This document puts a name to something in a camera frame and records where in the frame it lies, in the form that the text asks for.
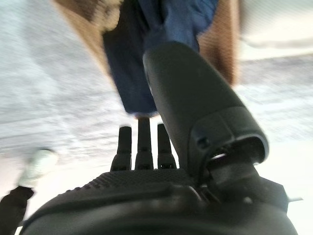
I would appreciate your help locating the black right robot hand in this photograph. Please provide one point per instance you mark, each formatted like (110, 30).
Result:
(146, 208)

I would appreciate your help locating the blue garment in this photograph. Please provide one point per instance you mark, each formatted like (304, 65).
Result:
(132, 73)

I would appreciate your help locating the brown wicker basket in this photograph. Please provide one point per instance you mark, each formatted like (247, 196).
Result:
(220, 49)

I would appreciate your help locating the grey striped rug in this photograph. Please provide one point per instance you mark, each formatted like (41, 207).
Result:
(49, 98)

